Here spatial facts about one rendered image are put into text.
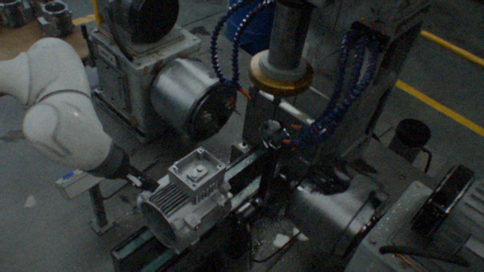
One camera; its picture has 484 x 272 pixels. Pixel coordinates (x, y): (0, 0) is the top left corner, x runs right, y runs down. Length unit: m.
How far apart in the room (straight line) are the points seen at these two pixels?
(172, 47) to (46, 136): 0.82
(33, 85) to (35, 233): 0.69
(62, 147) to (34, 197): 0.78
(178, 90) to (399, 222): 0.76
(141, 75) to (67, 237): 0.57
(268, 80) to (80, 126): 0.52
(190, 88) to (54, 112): 0.64
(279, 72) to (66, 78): 0.52
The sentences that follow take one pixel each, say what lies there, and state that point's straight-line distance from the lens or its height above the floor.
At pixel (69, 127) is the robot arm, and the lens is 0.78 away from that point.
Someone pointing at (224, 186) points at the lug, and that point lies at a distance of 1.14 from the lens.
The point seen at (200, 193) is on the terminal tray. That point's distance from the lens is 1.10.
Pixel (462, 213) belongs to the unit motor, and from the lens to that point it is 0.96.
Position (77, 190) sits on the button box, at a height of 1.06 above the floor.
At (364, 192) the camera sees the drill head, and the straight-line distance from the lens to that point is 1.13.
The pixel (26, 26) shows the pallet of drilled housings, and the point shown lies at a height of 0.15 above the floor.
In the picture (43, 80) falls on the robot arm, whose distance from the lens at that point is 0.88.
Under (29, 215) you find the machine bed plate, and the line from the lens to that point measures 1.52.
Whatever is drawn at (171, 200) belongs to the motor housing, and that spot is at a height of 1.10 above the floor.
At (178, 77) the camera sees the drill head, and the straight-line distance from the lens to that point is 1.38.
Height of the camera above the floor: 1.99
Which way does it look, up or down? 46 degrees down
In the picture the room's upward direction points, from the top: 8 degrees clockwise
